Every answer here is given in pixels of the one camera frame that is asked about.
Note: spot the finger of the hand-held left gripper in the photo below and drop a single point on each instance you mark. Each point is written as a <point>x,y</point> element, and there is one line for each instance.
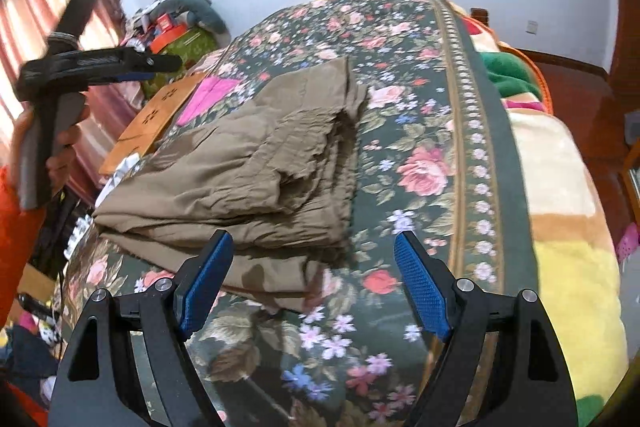
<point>137,77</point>
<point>125,62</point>

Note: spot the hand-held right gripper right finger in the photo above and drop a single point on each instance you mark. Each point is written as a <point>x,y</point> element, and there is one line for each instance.
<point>422,287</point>

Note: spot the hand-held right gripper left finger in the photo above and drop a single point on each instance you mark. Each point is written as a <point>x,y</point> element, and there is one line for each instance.
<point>207,282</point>

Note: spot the olive brown pants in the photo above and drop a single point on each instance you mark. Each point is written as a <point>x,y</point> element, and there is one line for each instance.
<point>225,167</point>

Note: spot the person's left forearm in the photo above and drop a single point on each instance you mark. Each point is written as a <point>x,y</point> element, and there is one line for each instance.
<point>20,237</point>

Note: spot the person's left hand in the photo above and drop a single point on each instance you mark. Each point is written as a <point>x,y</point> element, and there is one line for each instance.
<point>62,164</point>

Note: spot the wooden lap desk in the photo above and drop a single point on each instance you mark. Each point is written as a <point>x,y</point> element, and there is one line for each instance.
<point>150,117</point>

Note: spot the orange box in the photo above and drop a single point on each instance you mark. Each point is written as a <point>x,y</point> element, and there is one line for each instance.
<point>170,38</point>

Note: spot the pile of clothes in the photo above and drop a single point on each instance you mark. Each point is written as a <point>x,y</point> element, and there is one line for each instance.
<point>145,14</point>

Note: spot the green patterned bag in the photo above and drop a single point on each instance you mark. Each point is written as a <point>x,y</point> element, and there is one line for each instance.
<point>200,42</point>

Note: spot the grey plush pillow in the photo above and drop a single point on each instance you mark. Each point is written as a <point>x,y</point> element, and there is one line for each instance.
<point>210,14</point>

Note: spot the dark floral blanket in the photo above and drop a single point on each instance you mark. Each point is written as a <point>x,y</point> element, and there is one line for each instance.
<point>400,132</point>

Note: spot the colourful plush blanket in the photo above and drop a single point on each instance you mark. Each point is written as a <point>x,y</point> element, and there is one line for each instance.
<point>565,207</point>

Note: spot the pink fuzzy cloth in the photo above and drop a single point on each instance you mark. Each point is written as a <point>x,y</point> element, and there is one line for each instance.
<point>629,242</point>

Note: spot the brown wooden door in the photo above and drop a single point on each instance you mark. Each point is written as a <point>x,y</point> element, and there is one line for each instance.
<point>627,32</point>

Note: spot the wooden bed post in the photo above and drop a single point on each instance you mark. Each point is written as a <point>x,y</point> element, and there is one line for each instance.
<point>478,14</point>

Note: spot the white wall socket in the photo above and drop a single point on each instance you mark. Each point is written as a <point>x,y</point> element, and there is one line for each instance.
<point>532,27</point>

